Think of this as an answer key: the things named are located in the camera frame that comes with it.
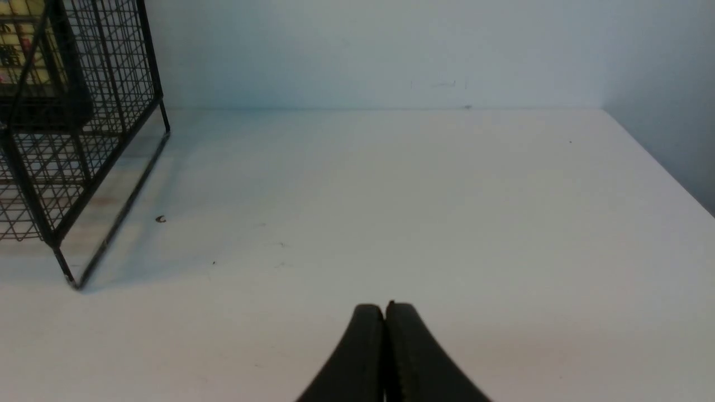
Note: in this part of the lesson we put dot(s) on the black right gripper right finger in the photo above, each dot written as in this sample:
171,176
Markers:
417,368

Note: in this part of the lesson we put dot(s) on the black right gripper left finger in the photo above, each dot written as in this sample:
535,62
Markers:
354,370

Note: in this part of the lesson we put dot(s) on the dark vinegar bottle tan cap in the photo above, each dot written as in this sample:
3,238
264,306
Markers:
43,86

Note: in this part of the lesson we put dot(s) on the black wire mesh shelf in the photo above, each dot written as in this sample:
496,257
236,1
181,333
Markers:
49,178

